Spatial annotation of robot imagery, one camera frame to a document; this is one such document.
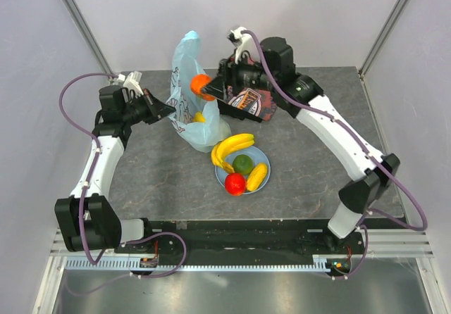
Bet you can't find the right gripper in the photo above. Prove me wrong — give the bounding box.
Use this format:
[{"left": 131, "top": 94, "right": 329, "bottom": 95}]
[{"left": 202, "top": 46, "right": 276, "bottom": 101}]

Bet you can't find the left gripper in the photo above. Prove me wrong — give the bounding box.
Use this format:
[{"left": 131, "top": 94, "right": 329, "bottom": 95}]
[{"left": 121, "top": 89, "right": 175, "bottom": 126}]

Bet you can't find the orange persimmon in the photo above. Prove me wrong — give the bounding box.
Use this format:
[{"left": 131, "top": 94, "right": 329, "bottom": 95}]
[{"left": 190, "top": 74, "right": 216, "bottom": 101}]

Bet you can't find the yellow banana bunch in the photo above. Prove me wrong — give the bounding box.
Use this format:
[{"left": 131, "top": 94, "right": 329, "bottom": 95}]
[
  {"left": 211, "top": 133, "right": 254, "bottom": 173},
  {"left": 193, "top": 112, "right": 206, "bottom": 123}
]

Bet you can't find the light blue plastic bag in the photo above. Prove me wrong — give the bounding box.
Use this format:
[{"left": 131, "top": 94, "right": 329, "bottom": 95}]
[{"left": 166, "top": 30, "right": 231, "bottom": 153}]

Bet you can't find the green mango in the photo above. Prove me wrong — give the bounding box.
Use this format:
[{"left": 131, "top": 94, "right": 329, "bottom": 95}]
[{"left": 232, "top": 154, "right": 254, "bottom": 175}]

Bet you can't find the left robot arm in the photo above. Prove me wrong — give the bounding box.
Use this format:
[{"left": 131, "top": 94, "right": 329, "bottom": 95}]
[{"left": 54, "top": 85, "right": 175, "bottom": 252}]

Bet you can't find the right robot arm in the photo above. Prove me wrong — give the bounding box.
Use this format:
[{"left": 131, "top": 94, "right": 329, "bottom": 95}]
[{"left": 190, "top": 34, "right": 400, "bottom": 253}]

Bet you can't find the folded red t-shirt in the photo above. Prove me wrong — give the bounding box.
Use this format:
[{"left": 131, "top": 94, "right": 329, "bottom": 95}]
[{"left": 227, "top": 55, "right": 279, "bottom": 123}]

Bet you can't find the blue plate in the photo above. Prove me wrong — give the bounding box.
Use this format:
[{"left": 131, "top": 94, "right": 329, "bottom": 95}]
[{"left": 214, "top": 146, "right": 271, "bottom": 195}]

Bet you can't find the yellow mango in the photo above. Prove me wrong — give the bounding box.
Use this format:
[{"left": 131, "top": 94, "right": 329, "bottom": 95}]
[{"left": 246, "top": 163, "right": 268, "bottom": 191}]

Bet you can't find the red apple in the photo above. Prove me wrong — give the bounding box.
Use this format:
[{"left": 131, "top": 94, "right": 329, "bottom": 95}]
[{"left": 224, "top": 173, "right": 246, "bottom": 196}]

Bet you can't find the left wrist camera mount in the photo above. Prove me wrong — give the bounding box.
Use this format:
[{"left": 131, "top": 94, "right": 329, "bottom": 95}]
[{"left": 116, "top": 71, "right": 144, "bottom": 96}]

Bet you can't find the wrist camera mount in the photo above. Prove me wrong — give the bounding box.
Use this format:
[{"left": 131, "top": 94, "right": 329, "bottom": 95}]
[
  {"left": 116, "top": 71, "right": 144, "bottom": 96},
  {"left": 228, "top": 26, "right": 254, "bottom": 64}
]

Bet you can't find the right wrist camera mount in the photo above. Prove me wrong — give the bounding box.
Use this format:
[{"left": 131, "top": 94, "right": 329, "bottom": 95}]
[{"left": 228, "top": 26, "right": 254, "bottom": 64}]

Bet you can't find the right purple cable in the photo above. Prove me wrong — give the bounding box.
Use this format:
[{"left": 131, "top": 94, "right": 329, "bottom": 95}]
[{"left": 245, "top": 30, "right": 428, "bottom": 231}]

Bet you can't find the purple cable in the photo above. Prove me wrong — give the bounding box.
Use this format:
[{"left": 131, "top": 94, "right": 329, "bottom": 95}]
[
  {"left": 58, "top": 73, "right": 121, "bottom": 266},
  {"left": 245, "top": 30, "right": 428, "bottom": 231}
]

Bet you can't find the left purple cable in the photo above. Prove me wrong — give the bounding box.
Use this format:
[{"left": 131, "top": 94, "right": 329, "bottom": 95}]
[{"left": 58, "top": 73, "right": 121, "bottom": 266}]

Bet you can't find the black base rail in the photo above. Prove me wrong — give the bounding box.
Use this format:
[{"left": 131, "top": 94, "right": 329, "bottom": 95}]
[{"left": 114, "top": 218, "right": 369, "bottom": 258}]

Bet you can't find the white cable duct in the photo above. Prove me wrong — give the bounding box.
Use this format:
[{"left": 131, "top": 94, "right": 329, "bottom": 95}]
[{"left": 65, "top": 256, "right": 352, "bottom": 272}]

